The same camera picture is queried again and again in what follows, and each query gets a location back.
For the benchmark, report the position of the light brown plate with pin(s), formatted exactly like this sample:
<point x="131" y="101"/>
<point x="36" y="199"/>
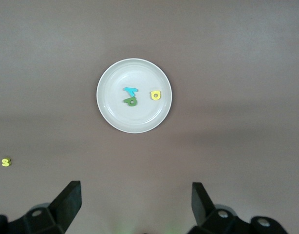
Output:
<point x="139" y="117"/>

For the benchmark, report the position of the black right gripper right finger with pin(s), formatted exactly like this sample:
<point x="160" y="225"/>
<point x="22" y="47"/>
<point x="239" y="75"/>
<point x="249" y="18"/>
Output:
<point x="204" y="212"/>

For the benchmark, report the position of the yellow letter d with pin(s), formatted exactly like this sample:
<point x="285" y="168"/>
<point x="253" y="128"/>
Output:
<point x="151" y="95"/>

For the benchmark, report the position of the brown table cover sheet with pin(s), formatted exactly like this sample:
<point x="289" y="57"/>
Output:
<point x="66" y="61"/>

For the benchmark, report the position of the yellow letter s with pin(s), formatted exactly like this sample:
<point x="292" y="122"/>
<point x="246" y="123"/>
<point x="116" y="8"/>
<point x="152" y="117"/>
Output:
<point x="5" y="162"/>

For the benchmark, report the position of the teal letter y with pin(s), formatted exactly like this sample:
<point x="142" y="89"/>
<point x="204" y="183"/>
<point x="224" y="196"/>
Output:
<point x="130" y="89"/>

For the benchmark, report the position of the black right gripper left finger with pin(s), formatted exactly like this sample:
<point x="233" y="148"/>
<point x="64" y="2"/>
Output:
<point x="65" y="209"/>

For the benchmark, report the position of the green letter p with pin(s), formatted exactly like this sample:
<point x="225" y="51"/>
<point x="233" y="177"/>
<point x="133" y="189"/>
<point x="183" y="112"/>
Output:
<point x="127" y="100"/>

